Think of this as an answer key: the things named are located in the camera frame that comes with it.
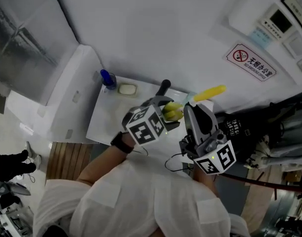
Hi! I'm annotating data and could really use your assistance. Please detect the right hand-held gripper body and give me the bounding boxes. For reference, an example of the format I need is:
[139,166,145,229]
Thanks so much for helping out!
[178,129,237,175]

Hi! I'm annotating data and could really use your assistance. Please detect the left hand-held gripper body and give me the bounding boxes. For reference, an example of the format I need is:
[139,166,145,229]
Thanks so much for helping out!
[122,99,167,147]

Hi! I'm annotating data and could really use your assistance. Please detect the yellow brush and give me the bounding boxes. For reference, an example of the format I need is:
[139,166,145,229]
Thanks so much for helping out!
[164,84,227,122]

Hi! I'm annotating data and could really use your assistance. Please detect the person's right forearm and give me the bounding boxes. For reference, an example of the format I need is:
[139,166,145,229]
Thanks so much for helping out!
[192,171,219,197]

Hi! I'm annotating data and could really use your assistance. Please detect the person's left forearm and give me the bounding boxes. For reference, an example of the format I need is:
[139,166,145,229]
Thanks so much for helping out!
[76,137,131,182]

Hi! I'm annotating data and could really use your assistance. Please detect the black faucet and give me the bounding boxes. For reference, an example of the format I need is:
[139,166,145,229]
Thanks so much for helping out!
[154,79,172,98]

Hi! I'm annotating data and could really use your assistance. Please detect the white soap in dish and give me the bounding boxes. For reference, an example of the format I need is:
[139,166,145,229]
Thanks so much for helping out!
[117,82,139,98]

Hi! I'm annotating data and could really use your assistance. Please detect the white ceramic sink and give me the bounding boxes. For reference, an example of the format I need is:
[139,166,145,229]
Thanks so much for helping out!
[86,76,216,158]

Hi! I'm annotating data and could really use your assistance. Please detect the white soap bar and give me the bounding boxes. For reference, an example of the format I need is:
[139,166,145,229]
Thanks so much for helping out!
[120,84,135,95]

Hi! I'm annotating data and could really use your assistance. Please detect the black bag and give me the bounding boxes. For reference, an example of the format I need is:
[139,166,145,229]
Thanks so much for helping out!
[215,102,290,162]

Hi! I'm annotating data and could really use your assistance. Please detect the brown wooden coat stand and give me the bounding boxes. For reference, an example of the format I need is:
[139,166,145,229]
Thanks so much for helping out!
[222,173,302,199]

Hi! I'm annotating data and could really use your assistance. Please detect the blue transparent mug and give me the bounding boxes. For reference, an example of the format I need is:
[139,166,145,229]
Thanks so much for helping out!
[101,72,118,91]

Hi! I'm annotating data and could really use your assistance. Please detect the dark blue cylinder bottle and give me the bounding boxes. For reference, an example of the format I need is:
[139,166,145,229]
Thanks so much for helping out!
[100,69,112,83]

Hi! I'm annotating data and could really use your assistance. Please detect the gray hanging clothes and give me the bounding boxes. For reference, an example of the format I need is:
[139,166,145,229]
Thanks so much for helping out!
[247,117,302,169]

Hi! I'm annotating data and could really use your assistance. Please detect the white shirt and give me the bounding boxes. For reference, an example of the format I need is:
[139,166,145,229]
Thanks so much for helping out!
[33,147,252,237]

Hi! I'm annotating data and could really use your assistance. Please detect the wooden slat platform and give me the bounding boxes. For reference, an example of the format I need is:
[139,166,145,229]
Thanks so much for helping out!
[45,142,93,180]

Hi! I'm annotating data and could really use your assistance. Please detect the white partition counter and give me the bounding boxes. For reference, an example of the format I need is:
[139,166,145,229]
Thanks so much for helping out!
[4,43,104,143]

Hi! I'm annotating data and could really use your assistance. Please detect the frosted glass partition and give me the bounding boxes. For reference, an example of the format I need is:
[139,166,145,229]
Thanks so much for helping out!
[0,0,80,86]

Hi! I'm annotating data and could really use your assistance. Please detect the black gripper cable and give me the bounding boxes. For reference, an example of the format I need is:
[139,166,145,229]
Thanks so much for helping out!
[165,153,191,174]

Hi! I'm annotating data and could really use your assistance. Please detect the white red-bordered wall sign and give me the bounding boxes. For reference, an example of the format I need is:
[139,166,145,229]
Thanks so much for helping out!
[223,42,277,82]

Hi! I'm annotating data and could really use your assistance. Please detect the light blue wall sticker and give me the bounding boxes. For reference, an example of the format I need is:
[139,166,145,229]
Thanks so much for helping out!
[249,26,272,49]

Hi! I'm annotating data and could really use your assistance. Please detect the white wall thermostat panel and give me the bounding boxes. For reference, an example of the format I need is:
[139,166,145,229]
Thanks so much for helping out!
[258,3,296,40]

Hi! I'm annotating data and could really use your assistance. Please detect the dark framed wall board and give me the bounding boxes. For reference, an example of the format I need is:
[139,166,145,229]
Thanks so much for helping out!
[280,0,302,38]

